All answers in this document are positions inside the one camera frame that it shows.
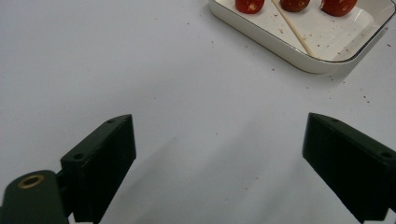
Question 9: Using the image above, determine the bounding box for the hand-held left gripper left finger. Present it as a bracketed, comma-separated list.
[60, 114, 137, 224]

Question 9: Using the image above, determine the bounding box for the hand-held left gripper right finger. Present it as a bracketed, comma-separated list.
[302, 112, 396, 224]

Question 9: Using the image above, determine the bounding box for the white rectangular tray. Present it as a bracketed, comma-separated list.
[207, 0, 396, 75]

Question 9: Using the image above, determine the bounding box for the red hawthorn fruit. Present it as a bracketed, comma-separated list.
[279, 0, 311, 13]
[234, 0, 266, 15]
[320, 0, 359, 18]

